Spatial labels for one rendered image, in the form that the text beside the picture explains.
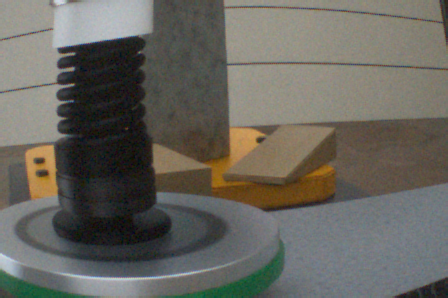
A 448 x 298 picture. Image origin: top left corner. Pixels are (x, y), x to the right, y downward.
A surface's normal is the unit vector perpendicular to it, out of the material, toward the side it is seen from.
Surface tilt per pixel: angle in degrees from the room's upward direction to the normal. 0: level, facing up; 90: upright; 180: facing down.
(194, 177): 90
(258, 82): 90
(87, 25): 90
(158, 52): 90
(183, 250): 0
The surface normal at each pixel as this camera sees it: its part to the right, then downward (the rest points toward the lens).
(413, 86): 0.17, 0.17
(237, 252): -0.04, -0.98
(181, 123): 0.72, 0.10
